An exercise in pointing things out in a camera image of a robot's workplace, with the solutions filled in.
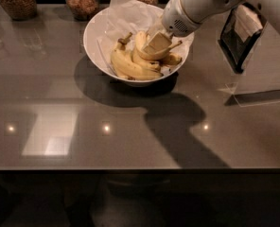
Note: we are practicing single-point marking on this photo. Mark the middle glass jar of nuts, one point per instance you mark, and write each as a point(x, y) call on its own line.
point(82, 2)

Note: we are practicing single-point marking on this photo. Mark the glass jar of nuts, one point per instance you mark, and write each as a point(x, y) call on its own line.
point(82, 2)
point(19, 9)

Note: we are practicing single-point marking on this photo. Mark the left glass jar of nuts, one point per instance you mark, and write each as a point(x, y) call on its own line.
point(19, 9)

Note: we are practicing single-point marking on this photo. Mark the white crumpled paper liner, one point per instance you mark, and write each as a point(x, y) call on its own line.
point(130, 52)

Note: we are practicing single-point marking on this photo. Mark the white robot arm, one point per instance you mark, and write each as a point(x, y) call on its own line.
point(200, 10)

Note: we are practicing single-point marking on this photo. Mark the front large yellow banana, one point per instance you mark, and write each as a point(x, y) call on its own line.
point(123, 65)

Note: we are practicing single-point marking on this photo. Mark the clear acrylic sign stand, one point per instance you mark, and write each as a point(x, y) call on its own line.
point(258, 84)

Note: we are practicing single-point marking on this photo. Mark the white ceramic bowl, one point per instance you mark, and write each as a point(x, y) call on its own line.
point(94, 35)

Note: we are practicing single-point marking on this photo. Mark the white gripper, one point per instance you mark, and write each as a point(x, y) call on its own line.
point(175, 19)

